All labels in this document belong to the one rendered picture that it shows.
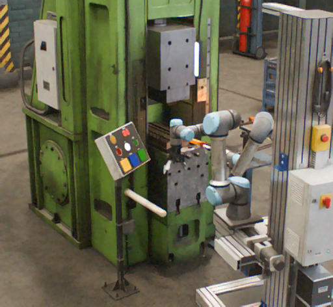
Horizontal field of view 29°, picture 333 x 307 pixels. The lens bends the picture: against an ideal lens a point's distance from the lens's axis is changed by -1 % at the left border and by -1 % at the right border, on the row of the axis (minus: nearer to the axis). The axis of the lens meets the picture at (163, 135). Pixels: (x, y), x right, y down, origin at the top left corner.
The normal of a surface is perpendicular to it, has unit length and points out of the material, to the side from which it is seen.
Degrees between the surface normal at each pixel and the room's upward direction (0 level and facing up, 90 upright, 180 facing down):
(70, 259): 0
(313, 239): 91
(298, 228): 90
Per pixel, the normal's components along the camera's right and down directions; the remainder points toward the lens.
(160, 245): -0.81, 0.18
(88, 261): 0.00, -0.95
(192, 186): 0.59, 0.26
